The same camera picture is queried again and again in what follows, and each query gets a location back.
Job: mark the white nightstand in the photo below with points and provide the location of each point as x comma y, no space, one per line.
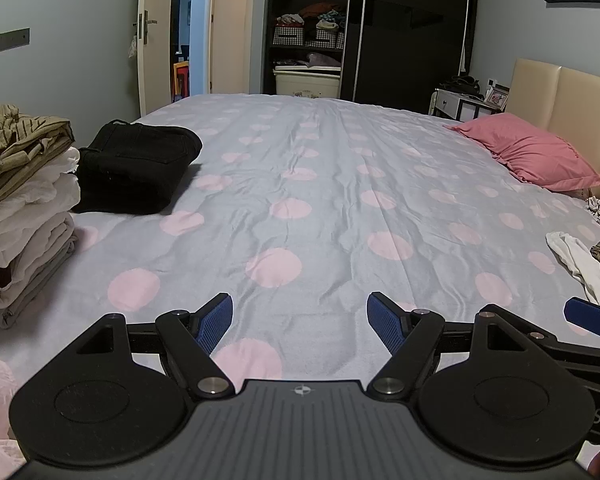
455,102

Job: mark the cream door frame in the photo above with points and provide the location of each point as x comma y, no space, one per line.
235,25

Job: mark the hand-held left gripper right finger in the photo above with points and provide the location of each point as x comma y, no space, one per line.
386,327

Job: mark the dark bag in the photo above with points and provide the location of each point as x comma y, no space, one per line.
460,84

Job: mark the red chair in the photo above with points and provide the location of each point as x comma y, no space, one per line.
181,77

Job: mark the checkered fabric basket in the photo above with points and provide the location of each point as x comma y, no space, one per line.
288,36
330,39

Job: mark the white storage box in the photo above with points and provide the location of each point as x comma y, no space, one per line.
307,82

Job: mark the cream door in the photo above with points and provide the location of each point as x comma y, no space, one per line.
155,35

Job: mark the stack of folded light clothes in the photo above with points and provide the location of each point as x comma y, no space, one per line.
25,240

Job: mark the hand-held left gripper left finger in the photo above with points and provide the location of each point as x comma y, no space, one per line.
214,327

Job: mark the small photo frame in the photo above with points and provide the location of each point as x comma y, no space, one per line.
496,96

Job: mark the pink pillow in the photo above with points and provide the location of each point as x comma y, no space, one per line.
527,152

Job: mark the black folded pants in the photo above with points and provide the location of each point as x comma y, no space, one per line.
135,165

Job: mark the pile of clothes on shelf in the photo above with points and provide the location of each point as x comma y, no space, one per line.
315,15

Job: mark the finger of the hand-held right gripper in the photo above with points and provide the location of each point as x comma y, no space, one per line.
591,316

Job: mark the beige padded headboard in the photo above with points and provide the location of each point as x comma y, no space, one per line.
570,95

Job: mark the olive striped folded shirt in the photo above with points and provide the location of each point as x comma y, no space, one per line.
20,150

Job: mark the bed with polka dot sheet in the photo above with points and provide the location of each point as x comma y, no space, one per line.
330,185

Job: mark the white garment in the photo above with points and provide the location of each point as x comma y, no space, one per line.
572,255

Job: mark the grey wall strip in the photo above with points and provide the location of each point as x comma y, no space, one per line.
5,41

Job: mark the dark wardrobe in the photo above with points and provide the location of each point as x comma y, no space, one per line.
405,30

